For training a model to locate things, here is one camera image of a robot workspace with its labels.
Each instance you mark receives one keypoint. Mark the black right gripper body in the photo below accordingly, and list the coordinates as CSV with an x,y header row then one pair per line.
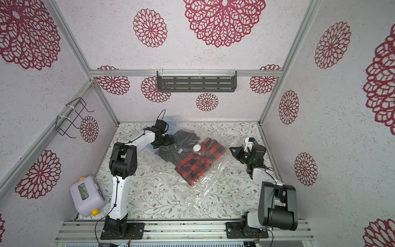
x,y
241,153

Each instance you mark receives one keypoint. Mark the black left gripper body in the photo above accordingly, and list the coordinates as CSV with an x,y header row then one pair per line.
x,y
165,141

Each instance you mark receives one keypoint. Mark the light blue shirt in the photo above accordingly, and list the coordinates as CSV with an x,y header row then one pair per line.
x,y
171,130

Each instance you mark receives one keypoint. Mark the dark grey shirt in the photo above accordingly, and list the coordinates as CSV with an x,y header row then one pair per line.
x,y
183,143

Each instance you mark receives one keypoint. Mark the red black plaid shirt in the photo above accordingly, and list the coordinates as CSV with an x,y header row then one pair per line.
x,y
196,164

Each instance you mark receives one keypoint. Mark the clear plastic vacuum bag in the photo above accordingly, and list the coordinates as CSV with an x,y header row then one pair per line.
x,y
191,196

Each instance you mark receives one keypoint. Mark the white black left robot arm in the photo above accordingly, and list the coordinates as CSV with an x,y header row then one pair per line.
x,y
124,163

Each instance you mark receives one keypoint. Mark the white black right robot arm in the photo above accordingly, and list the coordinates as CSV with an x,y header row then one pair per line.
x,y
277,205

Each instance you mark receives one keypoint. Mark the lilac toy toaster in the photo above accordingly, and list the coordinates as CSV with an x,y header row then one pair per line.
x,y
87,196

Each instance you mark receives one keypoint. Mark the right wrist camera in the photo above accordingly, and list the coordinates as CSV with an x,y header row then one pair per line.
x,y
249,143

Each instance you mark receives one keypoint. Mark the dark grey wall shelf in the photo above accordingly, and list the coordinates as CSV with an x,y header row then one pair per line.
x,y
196,82

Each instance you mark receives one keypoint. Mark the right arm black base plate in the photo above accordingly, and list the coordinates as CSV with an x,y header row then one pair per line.
x,y
247,231

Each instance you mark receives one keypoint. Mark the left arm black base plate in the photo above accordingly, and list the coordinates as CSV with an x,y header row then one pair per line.
x,y
120,229

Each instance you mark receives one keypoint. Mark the black wire wall rack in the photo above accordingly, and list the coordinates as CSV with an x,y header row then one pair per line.
x,y
74,110

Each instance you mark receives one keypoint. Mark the aluminium mounting rail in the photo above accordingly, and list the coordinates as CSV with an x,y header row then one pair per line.
x,y
178,230

